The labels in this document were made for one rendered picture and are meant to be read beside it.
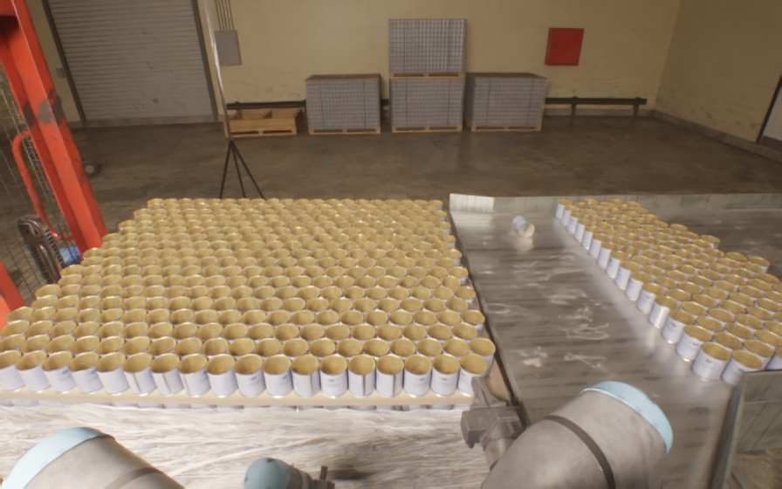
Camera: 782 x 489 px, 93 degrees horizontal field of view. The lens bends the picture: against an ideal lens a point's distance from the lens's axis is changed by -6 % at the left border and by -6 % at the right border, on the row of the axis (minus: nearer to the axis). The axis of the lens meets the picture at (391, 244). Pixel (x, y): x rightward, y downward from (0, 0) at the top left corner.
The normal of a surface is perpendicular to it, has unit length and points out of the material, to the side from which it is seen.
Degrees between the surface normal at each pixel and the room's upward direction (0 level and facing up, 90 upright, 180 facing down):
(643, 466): 65
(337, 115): 91
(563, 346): 0
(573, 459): 22
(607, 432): 17
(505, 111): 92
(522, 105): 92
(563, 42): 90
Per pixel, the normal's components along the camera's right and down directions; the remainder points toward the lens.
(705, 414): -0.01, -0.88
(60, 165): 0.03, 0.48
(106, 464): 0.17, -0.98
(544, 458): -0.51, -0.60
